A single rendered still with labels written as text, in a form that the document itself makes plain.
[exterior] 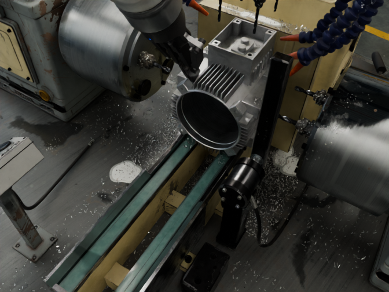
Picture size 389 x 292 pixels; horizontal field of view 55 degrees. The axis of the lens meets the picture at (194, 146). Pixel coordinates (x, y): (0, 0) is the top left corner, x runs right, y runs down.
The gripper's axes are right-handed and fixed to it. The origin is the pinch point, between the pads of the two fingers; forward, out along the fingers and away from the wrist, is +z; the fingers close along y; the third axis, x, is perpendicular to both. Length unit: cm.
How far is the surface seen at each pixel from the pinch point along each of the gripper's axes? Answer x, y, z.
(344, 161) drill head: 4.7, -33.9, 0.5
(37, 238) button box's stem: 46.4, 15.3, 6.1
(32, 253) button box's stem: 50, 15, 7
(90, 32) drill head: 1.5, 24.6, -1.4
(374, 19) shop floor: -167, -14, 225
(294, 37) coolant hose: -12.8, -16.4, -1.0
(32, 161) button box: 30.4, 13.5, -10.2
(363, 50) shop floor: -126, -18, 202
